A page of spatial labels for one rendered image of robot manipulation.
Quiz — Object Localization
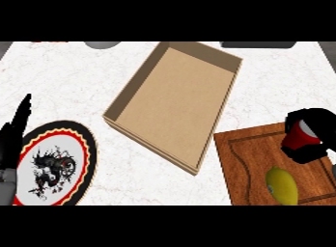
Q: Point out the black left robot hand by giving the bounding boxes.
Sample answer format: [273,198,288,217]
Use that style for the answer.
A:
[0,93,34,178]

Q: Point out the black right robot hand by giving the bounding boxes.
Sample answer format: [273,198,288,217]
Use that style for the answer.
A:
[279,107,336,164]

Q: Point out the brown cardboard box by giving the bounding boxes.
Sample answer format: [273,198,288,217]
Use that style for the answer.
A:
[103,41,244,177]

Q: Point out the red can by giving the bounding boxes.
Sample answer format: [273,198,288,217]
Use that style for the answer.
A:
[284,120,322,151]

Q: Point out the patterned round plate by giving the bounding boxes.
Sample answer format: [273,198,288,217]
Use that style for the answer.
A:
[12,120,101,206]

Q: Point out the dark grey flat object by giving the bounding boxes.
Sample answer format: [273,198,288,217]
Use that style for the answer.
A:
[220,41,298,49]

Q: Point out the grey round object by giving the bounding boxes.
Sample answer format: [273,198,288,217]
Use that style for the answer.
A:
[84,41,124,50]

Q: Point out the yellow lemon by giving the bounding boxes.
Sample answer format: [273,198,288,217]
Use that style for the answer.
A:
[264,166,301,206]

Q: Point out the brown wooden cutting board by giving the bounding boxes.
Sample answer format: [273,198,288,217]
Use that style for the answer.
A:
[213,122,336,206]

